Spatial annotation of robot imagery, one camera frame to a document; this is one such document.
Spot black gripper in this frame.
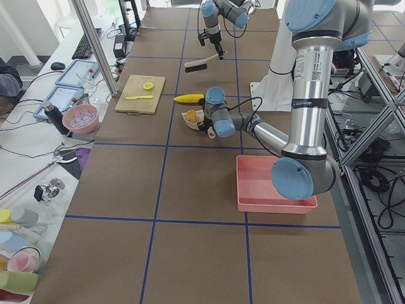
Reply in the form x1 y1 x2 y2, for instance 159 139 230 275
197 117 213 133
197 29 224 60

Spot beige plastic dustpan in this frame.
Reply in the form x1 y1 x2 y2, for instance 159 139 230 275
181 110 216 139

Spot beige hand brush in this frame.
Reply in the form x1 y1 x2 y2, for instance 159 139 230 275
184 51 227 73

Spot yellow toy corn cob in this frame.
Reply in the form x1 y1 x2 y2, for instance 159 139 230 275
173 94 204 105

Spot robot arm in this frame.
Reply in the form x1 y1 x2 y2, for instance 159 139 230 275
197 1 261 60
201 1 374 200

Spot pink plastic bin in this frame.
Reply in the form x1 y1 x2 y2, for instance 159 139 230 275
236 155 318 214

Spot yellow lemon slices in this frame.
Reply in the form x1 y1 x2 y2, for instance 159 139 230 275
142 82 154 91

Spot bamboo cutting board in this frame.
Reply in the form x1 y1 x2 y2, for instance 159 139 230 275
115 75 166 115

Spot yellow toy knife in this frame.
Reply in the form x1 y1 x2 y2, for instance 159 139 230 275
125 95 154 100

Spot black power adapter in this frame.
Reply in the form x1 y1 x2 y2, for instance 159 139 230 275
113 35 127 58

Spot pink bowl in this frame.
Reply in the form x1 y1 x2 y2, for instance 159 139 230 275
62 104 99 134

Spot blue tablet far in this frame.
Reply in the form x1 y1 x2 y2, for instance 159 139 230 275
54 59 99 88

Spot blue tablet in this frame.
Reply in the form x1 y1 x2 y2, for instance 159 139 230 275
54 59 99 88
33 86 84 120

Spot black keyboard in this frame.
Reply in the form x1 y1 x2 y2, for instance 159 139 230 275
72 34 93 60

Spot blue tablet near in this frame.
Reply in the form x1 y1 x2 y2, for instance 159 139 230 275
33 86 84 120

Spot black water bottle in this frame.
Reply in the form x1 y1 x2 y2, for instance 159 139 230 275
42 101 69 135

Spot black computer mouse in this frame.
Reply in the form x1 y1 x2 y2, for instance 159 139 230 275
50 61 66 71

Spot grey cup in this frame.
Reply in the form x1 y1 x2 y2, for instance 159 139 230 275
11 207 39 228

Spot person's dark sleeve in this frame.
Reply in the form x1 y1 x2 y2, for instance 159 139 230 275
0 58 23 105

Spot pink cup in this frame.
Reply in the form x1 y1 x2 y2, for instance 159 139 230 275
6 247 41 273

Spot green cup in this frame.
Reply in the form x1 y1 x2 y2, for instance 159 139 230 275
1 271 41 295

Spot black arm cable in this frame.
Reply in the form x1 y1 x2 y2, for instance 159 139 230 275
197 0 251 41
226 97 263 127

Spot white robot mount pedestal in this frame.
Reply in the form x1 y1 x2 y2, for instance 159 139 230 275
250 10 297 111

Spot aluminium frame post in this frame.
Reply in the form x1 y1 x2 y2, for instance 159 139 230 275
72 0 118 97

